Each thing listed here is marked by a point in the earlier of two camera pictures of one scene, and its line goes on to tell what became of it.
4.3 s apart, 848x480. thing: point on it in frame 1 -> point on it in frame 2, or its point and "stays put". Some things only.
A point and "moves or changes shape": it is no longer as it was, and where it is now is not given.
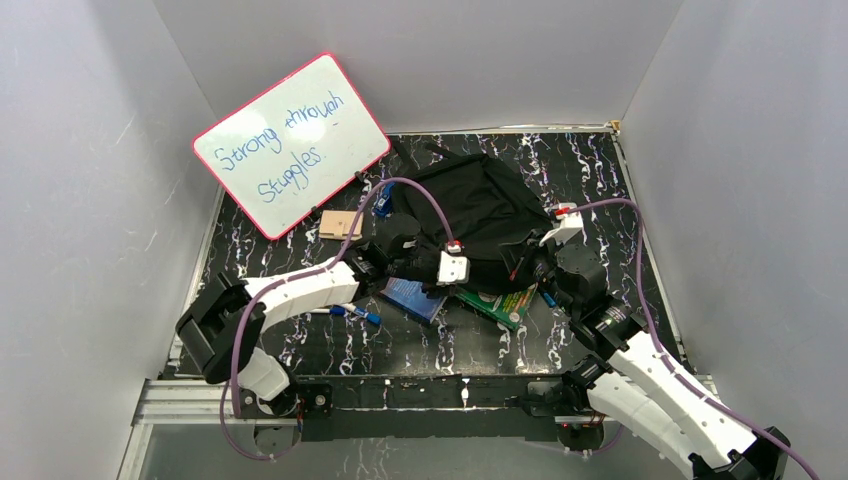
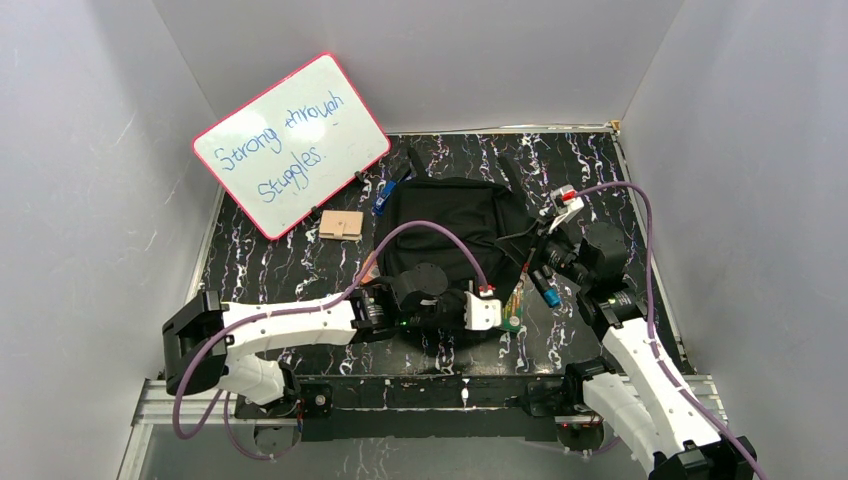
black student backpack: (473, 202) moves or changes shape
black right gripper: (531, 250) -> (544, 241)
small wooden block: (336, 224) stays put
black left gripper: (424, 268) -> (457, 302)
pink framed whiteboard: (291, 149) stays put
